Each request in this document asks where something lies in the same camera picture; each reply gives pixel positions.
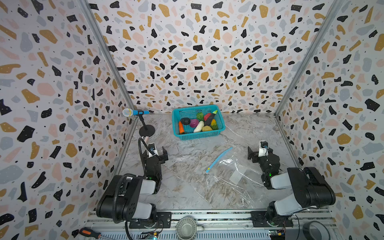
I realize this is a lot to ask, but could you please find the clear zip top bag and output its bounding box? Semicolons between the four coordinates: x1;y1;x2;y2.
205;146;289;211

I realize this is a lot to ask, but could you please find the teal plastic basket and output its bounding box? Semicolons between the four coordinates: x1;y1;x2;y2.
172;105;226;141

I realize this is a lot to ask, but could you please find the red toy pepper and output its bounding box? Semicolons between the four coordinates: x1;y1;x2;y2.
204;113;212;121

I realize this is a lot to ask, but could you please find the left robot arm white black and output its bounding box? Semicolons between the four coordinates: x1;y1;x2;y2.
96;148;168;225

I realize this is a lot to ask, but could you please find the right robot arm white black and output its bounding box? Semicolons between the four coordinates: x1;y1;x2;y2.
248;141;336;227

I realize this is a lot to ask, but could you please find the blue microphone on stand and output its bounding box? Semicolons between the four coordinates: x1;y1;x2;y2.
123;108;156;137

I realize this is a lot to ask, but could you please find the orange toy carrot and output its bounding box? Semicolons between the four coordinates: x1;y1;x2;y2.
179;121;185;135

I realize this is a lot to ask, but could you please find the black toy avocado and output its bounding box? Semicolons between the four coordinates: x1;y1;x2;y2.
180;118;191;125

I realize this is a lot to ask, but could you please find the purple toy onion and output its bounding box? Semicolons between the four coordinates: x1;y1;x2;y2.
189;119;200;128

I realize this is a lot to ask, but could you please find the yellow green toy mango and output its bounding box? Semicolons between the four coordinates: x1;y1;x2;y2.
211;119;219;130

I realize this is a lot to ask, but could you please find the green toy leaf vegetable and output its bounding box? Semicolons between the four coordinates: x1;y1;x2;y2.
197;113;204;121

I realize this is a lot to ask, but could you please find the grey tape roll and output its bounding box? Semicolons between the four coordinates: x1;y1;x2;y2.
303;221;331;240

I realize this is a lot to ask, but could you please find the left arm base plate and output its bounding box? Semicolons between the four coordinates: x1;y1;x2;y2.
129;212;172;229

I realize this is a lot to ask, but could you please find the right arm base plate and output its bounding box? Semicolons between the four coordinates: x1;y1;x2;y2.
251;211;294;228

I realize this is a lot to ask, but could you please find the aluminium rail frame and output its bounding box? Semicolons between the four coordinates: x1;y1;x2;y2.
85;208;343;240

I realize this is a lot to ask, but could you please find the orange handled screwdriver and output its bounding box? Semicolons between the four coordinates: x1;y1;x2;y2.
79;228;111;240

